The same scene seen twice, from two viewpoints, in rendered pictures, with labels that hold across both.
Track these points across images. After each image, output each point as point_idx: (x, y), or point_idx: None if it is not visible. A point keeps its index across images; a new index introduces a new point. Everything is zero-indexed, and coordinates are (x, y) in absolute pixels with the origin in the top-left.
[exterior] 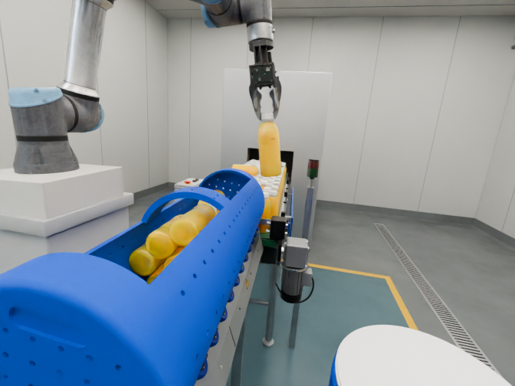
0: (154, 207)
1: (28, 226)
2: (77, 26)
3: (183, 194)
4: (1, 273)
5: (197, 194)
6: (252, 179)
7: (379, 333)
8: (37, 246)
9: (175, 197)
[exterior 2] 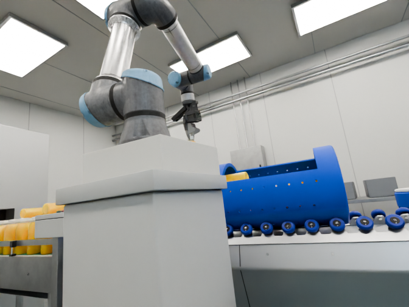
0: (224, 173)
1: (220, 180)
2: (130, 44)
3: (229, 164)
4: (198, 249)
5: (231, 164)
6: None
7: None
8: (218, 201)
9: (227, 166)
